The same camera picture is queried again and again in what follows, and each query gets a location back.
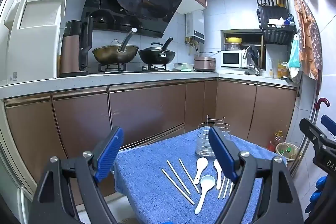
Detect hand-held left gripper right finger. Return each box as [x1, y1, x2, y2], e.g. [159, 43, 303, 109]
[209, 126, 306, 224]

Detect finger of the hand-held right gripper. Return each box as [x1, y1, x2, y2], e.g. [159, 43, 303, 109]
[321, 114, 336, 135]
[300, 118, 336, 151]

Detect brown kettle with black handle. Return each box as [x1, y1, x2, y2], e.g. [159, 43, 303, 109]
[59, 17, 93, 77]

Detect black wall dish rack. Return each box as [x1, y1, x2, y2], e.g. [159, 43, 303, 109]
[254, 0, 297, 45]

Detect white water heater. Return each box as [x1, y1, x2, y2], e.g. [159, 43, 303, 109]
[185, 10, 205, 43]

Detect white microwave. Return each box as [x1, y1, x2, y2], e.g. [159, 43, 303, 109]
[220, 50, 248, 68]

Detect white ceramic spoon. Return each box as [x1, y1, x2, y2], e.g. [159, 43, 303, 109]
[193, 157, 209, 185]
[213, 158, 223, 190]

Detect white plastic bag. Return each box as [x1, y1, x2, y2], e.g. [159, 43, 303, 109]
[281, 61, 301, 83]

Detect white countertop appliance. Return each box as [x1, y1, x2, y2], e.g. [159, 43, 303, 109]
[4, 0, 67, 85]

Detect person's right hand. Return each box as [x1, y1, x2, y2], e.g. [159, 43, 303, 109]
[305, 176, 328, 214]

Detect brass-coloured wok with lid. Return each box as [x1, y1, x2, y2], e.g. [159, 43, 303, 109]
[92, 28, 139, 65]

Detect yellow oil bottle on counter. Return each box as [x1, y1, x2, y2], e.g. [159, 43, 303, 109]
[276, 59, 288, 79]

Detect cooking oil bottle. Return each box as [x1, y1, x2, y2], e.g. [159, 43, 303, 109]
[268, 130, 284, 152]

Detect umbrella with red handle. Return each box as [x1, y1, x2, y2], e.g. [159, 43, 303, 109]
[302, 98, 331, 161]

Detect metal wire utensil holder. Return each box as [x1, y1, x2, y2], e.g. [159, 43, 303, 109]
[195, 115, 233, 157]

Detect orange patterned apron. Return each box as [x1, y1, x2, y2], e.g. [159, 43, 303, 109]
[293, 0, 323, 80]

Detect brown rice cooker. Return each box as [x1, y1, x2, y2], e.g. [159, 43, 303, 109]
[194, 56, 216, 72]

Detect woven basket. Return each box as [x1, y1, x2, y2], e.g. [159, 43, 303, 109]
[276, 142, 301, 161]

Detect gas stove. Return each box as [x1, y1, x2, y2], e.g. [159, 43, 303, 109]
[89, 63, 174, 74]

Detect large white rice spoon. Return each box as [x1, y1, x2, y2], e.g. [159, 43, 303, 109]
[194, 175, 216, 215]

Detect white cloth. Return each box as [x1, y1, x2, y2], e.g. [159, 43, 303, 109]
[267, 17, 285, 26]

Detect blue towel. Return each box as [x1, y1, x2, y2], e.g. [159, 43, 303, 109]
[114, 130, 288, 224]

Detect black wok with lid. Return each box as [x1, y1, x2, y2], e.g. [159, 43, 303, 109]
[138, 37, 176, 65]

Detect blue plastic bag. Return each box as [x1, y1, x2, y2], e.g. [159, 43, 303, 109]
[287, 35, 301, 68]

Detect brown base cabinets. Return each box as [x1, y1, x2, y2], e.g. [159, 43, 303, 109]
[3, 77, 298, 203]

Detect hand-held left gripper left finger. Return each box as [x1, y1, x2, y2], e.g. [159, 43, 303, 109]
[31, 126, 124, 224]

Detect steel basin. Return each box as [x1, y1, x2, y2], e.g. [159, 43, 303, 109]
[173, 63, 195, 72]

